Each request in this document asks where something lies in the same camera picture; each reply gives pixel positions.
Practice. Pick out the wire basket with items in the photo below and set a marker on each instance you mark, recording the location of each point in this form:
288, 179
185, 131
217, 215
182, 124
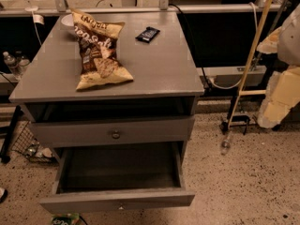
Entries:
27, 145

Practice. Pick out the metal railing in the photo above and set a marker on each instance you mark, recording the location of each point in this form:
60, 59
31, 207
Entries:
140, 7

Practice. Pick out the yellow wooden ladder frame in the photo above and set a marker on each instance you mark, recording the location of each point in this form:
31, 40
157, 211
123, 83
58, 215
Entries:
241, 92

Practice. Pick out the yellow brown chip bag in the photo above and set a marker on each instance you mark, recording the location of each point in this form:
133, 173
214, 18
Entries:
97, 46

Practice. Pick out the black metal stand leg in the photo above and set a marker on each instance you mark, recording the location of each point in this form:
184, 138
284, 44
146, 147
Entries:
8, 131

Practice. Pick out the grey wooden drawer cabinet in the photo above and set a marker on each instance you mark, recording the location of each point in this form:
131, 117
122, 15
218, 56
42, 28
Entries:
165, 82

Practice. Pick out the clear plastic water bottle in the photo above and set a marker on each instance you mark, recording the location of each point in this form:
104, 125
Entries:
12, 65

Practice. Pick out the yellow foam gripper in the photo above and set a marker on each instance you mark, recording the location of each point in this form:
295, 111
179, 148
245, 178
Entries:
290, 42

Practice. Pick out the green can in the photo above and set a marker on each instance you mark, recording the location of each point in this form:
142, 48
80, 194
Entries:
65, 219

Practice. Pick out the grey drawer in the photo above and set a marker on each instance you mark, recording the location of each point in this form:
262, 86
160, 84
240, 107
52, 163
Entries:
119, 177
71, 134

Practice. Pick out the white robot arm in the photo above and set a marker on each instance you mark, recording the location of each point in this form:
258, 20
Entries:
283, 89

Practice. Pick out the grey top drawer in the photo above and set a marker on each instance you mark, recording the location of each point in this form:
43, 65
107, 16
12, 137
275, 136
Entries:
71, 134

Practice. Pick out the plastic bottle on floor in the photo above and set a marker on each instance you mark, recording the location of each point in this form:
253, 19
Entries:
226, 143

